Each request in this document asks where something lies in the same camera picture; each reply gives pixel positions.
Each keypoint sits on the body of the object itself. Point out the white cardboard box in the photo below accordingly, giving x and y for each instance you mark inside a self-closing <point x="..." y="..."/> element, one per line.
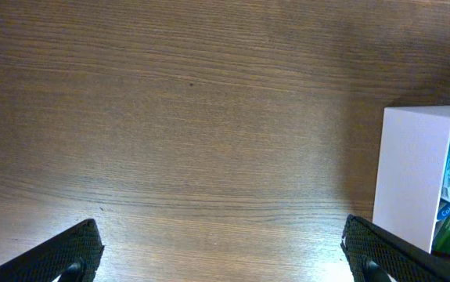
<point x="413" y="151"/>

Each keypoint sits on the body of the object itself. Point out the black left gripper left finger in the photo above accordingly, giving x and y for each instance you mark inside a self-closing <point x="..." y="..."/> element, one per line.
<point x="73" y="255"/>

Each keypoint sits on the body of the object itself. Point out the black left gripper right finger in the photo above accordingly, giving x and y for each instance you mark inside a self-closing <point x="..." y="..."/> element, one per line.
<point x="374" y="254"/>

